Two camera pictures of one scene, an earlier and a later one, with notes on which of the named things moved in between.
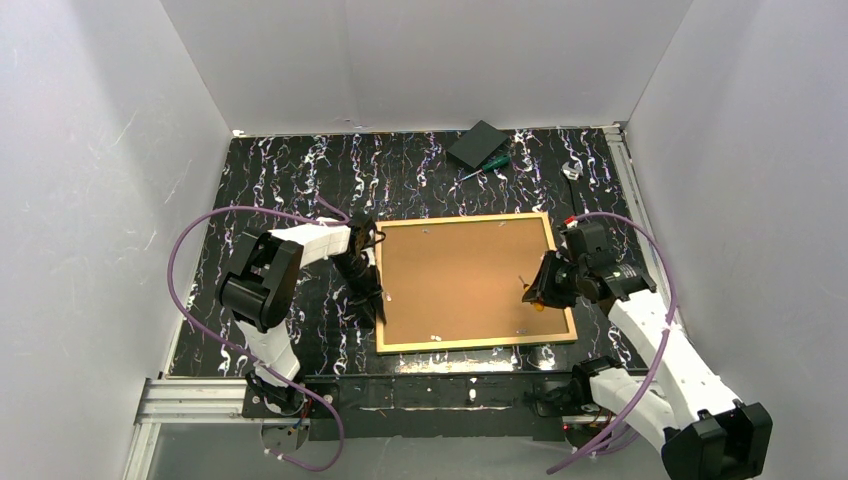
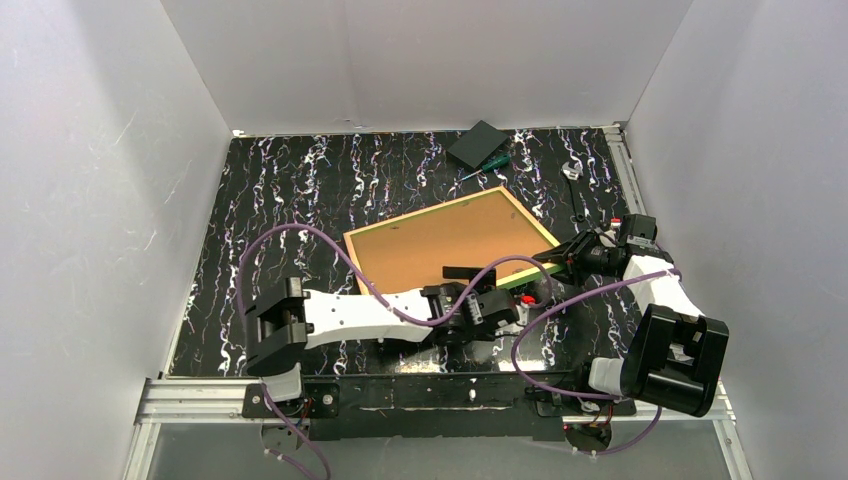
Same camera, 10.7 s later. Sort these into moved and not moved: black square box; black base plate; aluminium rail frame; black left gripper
Moved: black left gripper
Not moved: aluminium rail frame; black base plate; black square box
